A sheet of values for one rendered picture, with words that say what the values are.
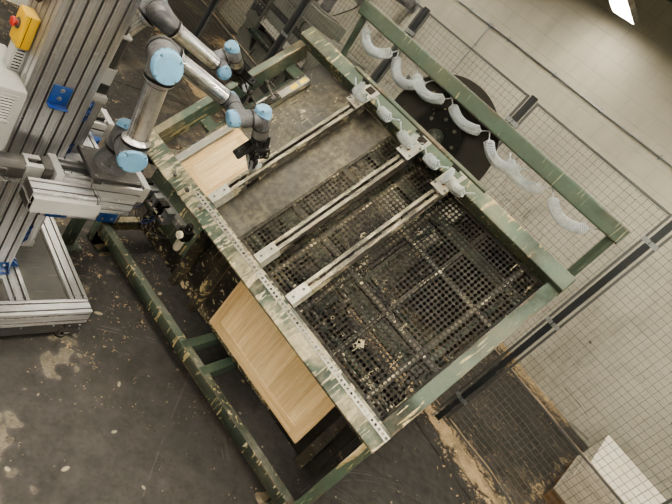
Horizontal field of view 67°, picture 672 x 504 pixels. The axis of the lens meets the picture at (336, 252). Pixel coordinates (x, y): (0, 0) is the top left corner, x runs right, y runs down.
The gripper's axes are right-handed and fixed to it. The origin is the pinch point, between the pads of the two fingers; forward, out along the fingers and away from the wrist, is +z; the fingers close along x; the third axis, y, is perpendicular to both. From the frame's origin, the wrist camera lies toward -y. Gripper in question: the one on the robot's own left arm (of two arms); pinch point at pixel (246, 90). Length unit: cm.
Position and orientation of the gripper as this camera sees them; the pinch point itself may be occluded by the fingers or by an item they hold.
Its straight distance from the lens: 320.4
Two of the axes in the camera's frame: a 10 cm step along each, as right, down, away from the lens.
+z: 0.3, 3.9, 9.2
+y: -8.5, -4.8, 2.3
